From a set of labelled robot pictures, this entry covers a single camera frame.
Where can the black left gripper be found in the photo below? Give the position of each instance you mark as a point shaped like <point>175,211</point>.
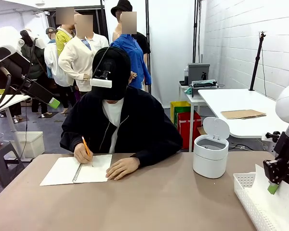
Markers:
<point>14,69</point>

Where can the white paper sheet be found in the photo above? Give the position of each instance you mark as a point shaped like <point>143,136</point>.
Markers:
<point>262,192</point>

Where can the orange pencil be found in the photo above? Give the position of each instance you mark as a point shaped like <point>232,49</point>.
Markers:
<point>85,145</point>

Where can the white spiral notebook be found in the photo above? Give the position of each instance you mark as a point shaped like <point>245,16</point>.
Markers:
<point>62,170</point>

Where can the person's left forearm black sleeve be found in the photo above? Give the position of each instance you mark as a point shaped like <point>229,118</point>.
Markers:
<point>159,151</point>

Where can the person's right forearm black sleeve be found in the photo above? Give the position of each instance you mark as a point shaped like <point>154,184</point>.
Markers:
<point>68,142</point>

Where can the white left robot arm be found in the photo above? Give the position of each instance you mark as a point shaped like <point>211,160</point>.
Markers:
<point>4,38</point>

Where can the person's right hand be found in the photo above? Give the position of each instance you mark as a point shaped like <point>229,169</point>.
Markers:
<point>83,154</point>

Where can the person's left hand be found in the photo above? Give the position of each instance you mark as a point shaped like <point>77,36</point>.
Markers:
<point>124,167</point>

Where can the white perforated plastic basket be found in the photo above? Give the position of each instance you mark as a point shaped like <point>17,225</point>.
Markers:
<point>243,180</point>

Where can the mannequin in cream cardigan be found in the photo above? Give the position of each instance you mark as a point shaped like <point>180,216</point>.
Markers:
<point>74,57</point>

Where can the white storage box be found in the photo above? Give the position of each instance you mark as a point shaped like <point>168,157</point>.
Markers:
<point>33,144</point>

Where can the brown cardboard sheet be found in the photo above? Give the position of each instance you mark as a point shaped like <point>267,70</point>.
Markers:
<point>243,114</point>

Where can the white lidded trash bin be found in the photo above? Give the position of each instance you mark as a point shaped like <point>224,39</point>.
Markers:
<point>209,163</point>

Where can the gray plastic stool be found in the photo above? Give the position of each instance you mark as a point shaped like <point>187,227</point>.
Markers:
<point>2,149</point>

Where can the black cap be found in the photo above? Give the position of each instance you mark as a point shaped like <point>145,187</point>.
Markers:
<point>118,79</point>

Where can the large white desk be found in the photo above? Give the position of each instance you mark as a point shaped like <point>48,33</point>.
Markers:
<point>231,101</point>

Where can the red bag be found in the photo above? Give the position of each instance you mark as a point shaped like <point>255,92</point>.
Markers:
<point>184,130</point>

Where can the mannequin in blue shirt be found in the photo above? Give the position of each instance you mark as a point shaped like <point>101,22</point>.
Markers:
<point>136,55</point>

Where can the person in black jacket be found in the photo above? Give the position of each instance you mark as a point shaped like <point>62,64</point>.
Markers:
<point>139,125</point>

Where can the small white side table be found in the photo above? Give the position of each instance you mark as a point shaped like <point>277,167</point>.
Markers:
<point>195,101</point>

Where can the gray tray with items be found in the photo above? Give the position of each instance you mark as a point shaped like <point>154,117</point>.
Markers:
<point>203,84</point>

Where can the mannequin in black t-shirt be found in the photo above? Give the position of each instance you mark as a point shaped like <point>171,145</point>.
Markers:
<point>143,42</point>

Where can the yellow green bag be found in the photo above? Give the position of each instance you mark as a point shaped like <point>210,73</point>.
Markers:
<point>179,104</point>

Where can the black bucket hat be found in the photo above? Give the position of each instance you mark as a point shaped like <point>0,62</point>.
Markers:
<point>121,6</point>

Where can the teal cloth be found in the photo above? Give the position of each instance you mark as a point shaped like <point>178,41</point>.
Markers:
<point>188,91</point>

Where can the black light stand pole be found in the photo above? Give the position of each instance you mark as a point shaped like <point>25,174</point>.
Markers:
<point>195,24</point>
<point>147,24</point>

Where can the gray box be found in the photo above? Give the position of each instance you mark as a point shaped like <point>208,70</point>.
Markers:
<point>198,69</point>

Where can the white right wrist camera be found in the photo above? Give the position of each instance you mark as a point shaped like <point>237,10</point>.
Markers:
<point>271,137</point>

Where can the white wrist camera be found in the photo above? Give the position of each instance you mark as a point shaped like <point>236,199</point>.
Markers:
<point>271,137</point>
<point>39,42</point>

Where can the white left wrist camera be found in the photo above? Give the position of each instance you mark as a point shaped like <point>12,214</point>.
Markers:
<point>39,42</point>

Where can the white head-mounted camera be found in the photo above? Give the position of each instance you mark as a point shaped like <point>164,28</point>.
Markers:
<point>101,83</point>

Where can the black tripod with camera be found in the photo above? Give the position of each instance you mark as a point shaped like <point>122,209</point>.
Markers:
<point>256,62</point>

